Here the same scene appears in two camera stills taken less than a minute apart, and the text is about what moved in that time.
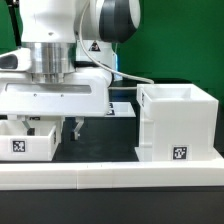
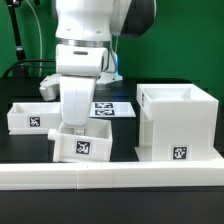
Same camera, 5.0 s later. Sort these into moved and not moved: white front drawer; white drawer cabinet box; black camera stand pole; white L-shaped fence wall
Moved: white front drawer
Not moved: white drawer cabinet box; white L-shaped fence wall; black camera stand pole
